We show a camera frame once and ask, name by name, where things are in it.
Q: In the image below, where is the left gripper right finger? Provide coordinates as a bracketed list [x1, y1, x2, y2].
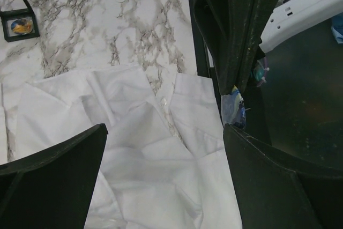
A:
[223, 124, 342, 228]

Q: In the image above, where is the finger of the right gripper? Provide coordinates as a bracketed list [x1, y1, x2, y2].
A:
[235, 0, 278, 92]
[194, 0, 253, 95]

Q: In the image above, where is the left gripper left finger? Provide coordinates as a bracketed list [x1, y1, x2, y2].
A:
[1, 124, 108, 228]

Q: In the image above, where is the round blue brooch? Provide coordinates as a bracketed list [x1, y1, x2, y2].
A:
[221, 86, 246, 130]

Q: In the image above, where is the white shirt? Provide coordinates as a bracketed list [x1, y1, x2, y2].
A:
[15, 64, 242, 228]

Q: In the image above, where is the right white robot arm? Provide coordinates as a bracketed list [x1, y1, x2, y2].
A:
[193, 0, 342, 95]

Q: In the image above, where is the blue cloth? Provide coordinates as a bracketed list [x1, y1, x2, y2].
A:
[331, 13, 343, 44]

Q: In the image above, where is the near black folding stand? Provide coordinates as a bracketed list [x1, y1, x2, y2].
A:
[1, 0, 40, 42]

